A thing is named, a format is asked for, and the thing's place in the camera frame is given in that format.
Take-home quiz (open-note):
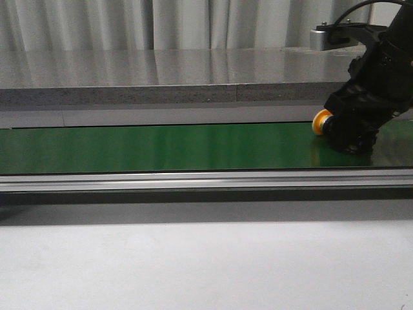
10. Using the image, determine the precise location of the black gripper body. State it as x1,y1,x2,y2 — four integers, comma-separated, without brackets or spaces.
323,28,413,130

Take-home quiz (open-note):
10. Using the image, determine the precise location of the green conveyor belt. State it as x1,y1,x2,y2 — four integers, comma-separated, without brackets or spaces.
1,120,412,174

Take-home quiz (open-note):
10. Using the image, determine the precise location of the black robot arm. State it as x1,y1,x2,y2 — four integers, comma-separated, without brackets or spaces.
313,1,412,154

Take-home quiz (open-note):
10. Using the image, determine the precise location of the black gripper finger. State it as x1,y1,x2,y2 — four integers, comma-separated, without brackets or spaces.
328,119,379,154

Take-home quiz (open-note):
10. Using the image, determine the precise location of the aluminium front conveyor rail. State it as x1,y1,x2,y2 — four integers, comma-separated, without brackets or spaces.
1,167,412,193

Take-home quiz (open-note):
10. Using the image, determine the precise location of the grey rear conveyor rail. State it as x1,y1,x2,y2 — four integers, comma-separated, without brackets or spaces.
0,99,413,129

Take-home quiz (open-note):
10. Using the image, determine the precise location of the yellow mushroom push button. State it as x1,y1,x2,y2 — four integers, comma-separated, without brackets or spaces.
312,109,334,136

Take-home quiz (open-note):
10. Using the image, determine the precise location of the white pleated curtain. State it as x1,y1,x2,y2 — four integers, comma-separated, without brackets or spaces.
0,0,413,52

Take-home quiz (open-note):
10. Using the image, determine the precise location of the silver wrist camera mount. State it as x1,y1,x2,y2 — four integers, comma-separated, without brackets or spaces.
310,23,388,51

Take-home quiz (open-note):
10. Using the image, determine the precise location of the black camera cable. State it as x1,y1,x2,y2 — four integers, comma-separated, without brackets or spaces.
332,0,407,26

